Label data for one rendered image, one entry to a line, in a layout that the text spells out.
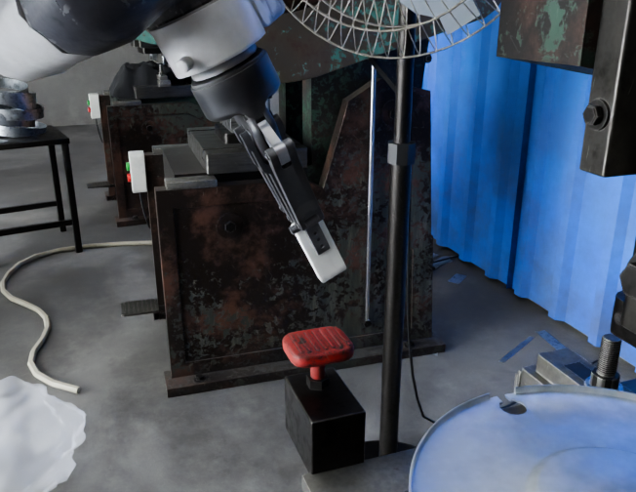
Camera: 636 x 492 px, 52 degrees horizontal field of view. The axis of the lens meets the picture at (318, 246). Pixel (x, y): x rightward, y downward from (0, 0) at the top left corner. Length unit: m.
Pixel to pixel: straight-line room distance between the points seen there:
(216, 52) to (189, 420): 1.49
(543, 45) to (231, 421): 1.57
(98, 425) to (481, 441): 1.55
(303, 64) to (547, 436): 1.25
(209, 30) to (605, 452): 0.44
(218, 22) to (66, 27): 0.12
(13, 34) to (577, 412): 0.53
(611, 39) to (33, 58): 0.41
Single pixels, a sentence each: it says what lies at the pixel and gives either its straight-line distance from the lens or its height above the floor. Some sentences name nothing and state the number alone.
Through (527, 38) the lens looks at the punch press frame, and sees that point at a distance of 0.52.
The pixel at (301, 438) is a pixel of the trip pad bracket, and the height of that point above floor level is 0.66.
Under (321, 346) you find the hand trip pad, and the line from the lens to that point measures 0.70.
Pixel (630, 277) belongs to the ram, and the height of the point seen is 0.94.
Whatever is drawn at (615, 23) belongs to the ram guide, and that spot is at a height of 1.09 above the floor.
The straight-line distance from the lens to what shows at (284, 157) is 0.56.
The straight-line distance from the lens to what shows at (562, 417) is 0.59.
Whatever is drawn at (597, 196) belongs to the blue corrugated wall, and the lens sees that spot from 2.34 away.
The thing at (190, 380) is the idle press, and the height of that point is 0.03.
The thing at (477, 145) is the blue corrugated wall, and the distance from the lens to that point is 2.87.
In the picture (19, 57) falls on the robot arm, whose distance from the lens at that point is 0.57.
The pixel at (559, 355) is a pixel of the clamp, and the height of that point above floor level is 0.75.
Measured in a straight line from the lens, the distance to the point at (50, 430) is 1.75.
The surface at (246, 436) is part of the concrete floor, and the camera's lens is 1.86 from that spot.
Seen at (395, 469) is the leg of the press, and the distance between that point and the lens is 0.73.
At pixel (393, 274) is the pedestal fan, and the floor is 0.58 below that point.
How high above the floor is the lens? 1.10
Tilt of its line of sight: 20 degrees down
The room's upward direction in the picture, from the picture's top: straight up
